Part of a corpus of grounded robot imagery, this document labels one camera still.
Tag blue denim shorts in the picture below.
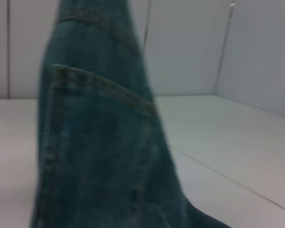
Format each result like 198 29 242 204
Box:
29 0 231 228

